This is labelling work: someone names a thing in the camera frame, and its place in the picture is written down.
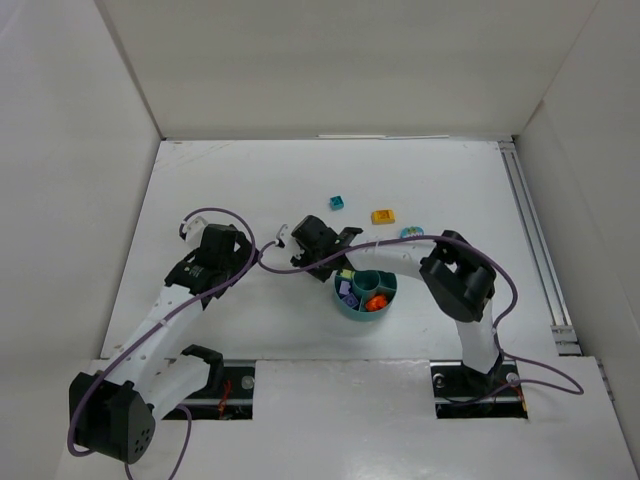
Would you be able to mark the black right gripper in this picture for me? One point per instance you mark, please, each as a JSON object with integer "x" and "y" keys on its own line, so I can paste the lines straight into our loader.
{"x": 310, "y": 257}

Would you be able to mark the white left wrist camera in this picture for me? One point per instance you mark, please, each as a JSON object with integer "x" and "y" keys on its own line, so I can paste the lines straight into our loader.
{"x": 192, "y": 231}

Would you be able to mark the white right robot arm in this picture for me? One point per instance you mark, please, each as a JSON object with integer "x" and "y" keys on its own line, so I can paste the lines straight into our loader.
{"x": 461, "y": 282}

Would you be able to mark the yellow curved lego brick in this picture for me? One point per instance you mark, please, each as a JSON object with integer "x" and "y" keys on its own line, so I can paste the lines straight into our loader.
{"x": 383, "y": 217}

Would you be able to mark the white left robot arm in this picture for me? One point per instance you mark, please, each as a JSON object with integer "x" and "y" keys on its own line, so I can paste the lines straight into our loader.
{"x": 114, "y": 412}

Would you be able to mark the teal round divided container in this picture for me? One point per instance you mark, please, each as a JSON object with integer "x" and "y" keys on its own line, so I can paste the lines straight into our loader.
{"x": 365, "y": 285}

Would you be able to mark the lime green square lego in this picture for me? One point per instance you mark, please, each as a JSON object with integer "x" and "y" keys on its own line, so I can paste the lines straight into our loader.
{"x": 347, "y": 274}

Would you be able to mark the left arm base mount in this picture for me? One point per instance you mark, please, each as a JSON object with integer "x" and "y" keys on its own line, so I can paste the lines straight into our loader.
{"x": 229, "y": 391}

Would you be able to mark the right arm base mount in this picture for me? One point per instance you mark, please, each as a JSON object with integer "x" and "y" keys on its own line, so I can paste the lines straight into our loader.
{"x": 462, "y": 393}

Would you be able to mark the teal frog lotus lego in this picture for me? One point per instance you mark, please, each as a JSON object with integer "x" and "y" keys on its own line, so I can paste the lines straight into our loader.
{"x": 411, "y": 231}

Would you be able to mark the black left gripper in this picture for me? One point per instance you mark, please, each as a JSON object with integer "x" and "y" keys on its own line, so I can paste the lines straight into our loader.
{"x": 232, "y": 245}

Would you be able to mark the orange round dome lego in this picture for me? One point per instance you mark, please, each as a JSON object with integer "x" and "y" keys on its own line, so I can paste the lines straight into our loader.
{"x": 377, "y": 303}

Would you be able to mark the teal square lego brick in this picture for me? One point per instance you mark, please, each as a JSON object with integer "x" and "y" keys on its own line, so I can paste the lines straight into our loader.
{"x": 336, "y": 203}

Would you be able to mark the aluminium rail at right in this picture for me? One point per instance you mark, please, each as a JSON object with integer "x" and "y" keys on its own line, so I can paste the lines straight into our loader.
{"x": 562, "y": 328}

